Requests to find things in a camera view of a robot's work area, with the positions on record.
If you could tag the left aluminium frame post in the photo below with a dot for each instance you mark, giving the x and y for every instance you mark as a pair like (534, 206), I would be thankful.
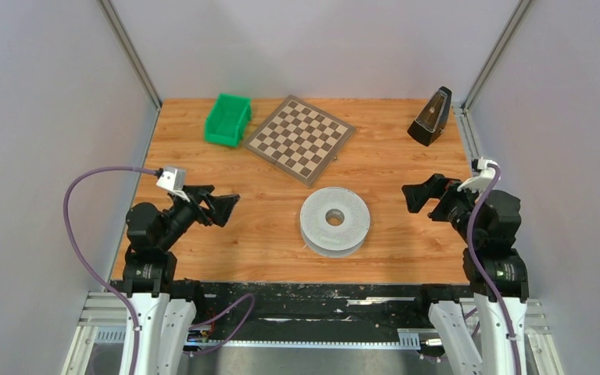
(118, 28)

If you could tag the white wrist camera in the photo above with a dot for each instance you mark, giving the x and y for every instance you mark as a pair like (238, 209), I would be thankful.
(484, 171)
(171, 180)

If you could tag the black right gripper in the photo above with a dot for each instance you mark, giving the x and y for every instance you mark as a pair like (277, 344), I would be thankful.
(416, 194)

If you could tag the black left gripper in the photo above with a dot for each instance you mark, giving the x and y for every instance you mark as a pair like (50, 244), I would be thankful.
(220, 205)

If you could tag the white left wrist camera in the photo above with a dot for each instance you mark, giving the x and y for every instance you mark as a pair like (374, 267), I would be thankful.
(171, 180)

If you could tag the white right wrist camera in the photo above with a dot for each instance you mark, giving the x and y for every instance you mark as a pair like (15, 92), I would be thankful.
(484, 171)

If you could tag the green plastic bin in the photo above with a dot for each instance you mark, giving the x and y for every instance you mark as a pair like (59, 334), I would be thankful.
(225, 125)

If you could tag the black wooden metronome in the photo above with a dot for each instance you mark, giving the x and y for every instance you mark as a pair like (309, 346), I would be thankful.
(430, 123)

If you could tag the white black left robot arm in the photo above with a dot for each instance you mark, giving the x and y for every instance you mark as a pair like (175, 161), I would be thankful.
(157, 322)

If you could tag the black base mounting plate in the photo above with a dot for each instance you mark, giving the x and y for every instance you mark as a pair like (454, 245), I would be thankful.
(315, 312)

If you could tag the wooden chessboard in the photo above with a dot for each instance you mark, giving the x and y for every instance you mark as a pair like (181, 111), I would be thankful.
(300, 139)

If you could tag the white perforated cable spool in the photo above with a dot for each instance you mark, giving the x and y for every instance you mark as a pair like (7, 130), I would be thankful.
(334, 222)

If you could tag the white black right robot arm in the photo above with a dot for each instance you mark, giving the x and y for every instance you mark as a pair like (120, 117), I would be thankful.
(487, 219)

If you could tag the slotted white cable duct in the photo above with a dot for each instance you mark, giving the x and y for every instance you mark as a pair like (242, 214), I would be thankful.
(406, 341)

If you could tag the aluminium frame post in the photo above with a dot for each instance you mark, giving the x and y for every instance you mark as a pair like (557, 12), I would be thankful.
(515, 20)
(118, 28)

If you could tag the right aluminium frame post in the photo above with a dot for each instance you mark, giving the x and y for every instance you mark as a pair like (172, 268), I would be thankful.
(515, 20)

